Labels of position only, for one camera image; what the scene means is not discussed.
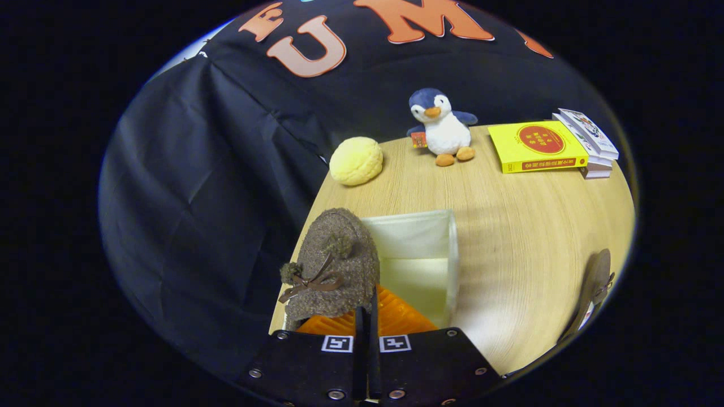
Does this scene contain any yellow book red circle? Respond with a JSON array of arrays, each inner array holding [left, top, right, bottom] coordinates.
[[488, 120, 589, 174]]

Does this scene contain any blue white penguin plush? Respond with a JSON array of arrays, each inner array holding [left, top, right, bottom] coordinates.
[[406, 88, 479, 167]]

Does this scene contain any yellow bread shaped plush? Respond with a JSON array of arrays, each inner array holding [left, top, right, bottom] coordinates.
[[329, 136, 384, 187]]

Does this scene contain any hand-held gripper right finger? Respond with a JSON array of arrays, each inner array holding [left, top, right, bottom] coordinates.
[[369, 284, 502, 407]]

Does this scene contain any brown fuzzy slipper shoe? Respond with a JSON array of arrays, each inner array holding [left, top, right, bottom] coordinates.
[[557, 249, 615, 345], [278, 207, 381, 331]]

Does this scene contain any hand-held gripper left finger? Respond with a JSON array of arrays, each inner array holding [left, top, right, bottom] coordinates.
[[236, 307, 367, 407]]

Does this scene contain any cream fabric storage box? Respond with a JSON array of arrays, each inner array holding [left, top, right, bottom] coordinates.
[[359, 209, 460, 330]]

